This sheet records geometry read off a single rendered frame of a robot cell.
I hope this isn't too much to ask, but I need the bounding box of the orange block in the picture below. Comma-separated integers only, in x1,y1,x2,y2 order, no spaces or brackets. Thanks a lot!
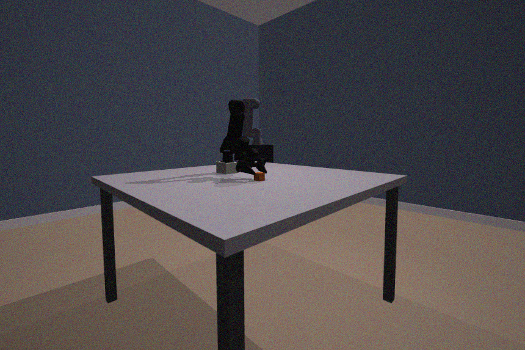
254,172,265,181

